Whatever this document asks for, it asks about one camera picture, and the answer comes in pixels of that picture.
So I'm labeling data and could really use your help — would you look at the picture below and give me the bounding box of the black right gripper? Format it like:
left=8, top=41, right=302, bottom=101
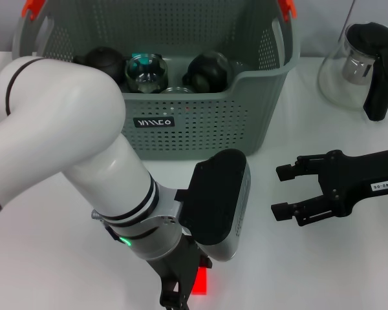
left=270, top=149, right=388, bottom=227

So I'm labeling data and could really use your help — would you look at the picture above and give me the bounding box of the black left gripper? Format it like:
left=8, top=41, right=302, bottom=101
left=147, top=234, right=213, bottom=310

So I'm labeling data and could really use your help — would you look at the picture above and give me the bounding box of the bright red slope block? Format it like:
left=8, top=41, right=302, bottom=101
left=192, top=266, right=210, bottom=295

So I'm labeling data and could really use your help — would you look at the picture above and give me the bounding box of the glass teacup with black sleeve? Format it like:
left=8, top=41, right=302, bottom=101
left=125, top=53, right=169, bottom=94
left=182, top=51, right=232, bottom=93
left=161, top=86, right=195, bottom=94

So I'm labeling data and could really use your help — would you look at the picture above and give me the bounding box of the teal square block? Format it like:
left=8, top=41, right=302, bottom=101
left=131, top=52, right=151, bottom=68

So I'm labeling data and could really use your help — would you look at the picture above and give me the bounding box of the grey-green perforated storage basket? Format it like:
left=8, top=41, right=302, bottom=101
left=12, top=0, right=301, bottom=161

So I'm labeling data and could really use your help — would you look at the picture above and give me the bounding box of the black clay teapot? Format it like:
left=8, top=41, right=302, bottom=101
left=72, top=46, right=127, bottom=81

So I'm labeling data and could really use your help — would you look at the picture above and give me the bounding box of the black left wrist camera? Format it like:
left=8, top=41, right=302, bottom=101
left=174, top=149, right=252, bottom=262

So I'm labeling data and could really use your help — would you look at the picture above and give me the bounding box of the left arm cable with connector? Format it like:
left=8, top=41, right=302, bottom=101
left=91, top=209, right=118, bottom=242

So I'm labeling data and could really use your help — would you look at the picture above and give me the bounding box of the glass pitcher with black handle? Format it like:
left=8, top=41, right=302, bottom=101
left=316, top=21, right=388, bottom=122

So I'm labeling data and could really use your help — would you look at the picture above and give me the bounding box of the orange basket handle clip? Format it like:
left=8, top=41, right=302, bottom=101
left=21, top=0, right=45, bottom=20
left=277, top=0, right=297, bottom=22

